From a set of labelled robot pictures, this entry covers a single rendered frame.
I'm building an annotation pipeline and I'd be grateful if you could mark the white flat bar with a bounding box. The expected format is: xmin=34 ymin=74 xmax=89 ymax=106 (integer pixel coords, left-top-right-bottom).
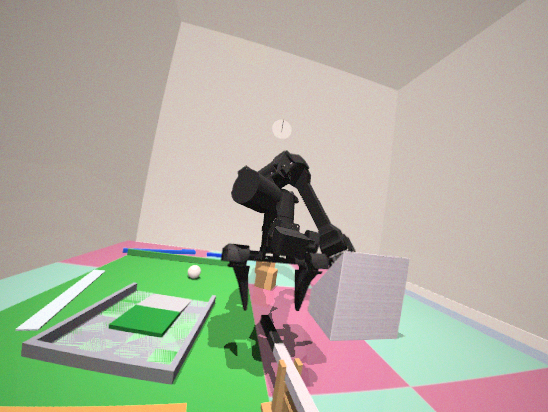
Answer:
xmin=16 ymin=270 xmax=105 ymax=331

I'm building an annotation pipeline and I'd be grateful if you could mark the white ball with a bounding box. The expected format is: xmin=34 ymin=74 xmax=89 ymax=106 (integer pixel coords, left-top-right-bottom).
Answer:
xmin=188 ymin=265 xmax=201 ymax=279

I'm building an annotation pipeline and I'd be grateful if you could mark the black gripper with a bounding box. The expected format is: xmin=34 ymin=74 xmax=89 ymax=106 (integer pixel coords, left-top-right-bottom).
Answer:
xmin=221 ymin=216 xmax=329 ymax=311

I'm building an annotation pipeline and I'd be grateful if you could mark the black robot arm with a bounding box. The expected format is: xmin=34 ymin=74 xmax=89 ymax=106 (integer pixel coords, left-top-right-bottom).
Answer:
xmin=231 ymin=150 xmax=356 ymax=268

